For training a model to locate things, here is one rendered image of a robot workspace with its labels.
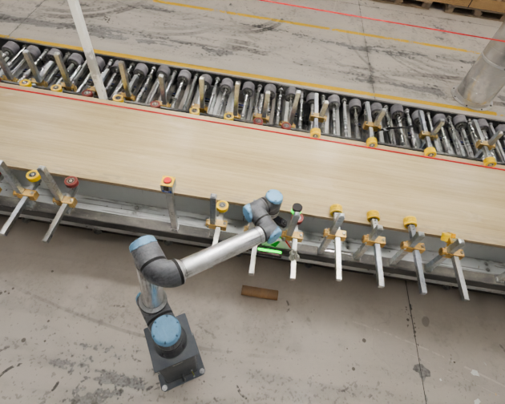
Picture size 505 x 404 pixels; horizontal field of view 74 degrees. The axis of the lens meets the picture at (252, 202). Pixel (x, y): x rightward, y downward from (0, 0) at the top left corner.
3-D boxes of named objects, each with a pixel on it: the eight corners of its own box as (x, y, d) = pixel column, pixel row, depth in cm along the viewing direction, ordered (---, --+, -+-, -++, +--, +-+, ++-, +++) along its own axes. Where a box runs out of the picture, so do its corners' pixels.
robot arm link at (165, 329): (162, 357, 184) (158, 350, 170) (149, 329, 191) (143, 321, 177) (187, 341, 190) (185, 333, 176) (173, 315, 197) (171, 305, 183)
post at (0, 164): (34, 210, 231) (-2, 163, 192) (29, 209, 231) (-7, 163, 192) (37, 206, 233) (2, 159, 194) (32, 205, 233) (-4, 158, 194)
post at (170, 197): (177, 231, 229) (171, 191, 193) (170, 230, 229) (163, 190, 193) (179, 225, 232) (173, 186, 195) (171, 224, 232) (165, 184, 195)
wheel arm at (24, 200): (7, 236, 203) (3, 233, 199) (2, 236, 203) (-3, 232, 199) (42, 181, 228) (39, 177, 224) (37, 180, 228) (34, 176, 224)
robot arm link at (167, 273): (153, 291, 128) (287, 228, 162) (140, 264, 133) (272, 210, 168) (153, 303, 137) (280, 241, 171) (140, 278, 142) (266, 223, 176)
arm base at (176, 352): (191, 350, 196) (190, 346, 188) (159, 364, 191) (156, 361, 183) (181, 319, 206) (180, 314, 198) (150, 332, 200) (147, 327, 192)
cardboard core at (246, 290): (277, 298, 274) (241, 292, 273) (276, 301, 280) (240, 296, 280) (278, 288, 278) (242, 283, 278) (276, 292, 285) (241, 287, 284)
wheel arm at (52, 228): (49, 244, 204) (46, 240, 200) (43, 243, 204) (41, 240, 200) (79, 188, 229) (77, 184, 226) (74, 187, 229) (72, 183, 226)
